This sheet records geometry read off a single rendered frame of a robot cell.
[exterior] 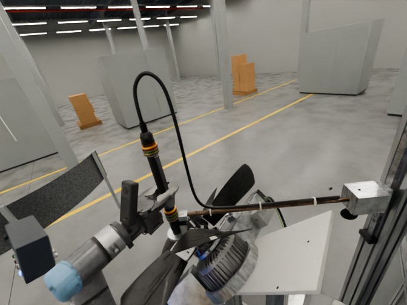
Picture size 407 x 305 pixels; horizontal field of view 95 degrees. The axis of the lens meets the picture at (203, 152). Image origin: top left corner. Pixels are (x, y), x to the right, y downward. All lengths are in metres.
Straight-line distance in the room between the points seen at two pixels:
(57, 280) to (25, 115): 6.13
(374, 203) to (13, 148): 6.76
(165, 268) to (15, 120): 6.10
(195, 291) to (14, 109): 6.15
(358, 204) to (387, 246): 0.24
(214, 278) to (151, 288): 0.22
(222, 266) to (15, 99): 6.22
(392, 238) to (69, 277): 0.92
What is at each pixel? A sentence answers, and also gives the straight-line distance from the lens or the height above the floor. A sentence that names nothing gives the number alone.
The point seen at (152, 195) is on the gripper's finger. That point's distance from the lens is 0.61.
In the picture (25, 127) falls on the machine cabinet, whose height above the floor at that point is 0.90.
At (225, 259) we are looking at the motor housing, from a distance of 0.79.
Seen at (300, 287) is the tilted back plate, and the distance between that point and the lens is 0.58.
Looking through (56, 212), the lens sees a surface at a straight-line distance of 2.56.
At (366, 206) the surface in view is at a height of 1.37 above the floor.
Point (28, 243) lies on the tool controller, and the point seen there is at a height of 1.24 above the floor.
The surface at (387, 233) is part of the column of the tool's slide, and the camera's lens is 0.89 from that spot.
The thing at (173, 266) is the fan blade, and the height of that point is 1.19.
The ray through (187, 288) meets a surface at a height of 1.04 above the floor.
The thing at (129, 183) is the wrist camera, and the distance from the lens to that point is 0.52.
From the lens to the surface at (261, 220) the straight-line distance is 0.94.
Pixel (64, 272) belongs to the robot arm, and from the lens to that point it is 0.54.
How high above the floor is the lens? 1.84
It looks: 27 degrees down
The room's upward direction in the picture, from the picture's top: 10 degrees counter-clockwise
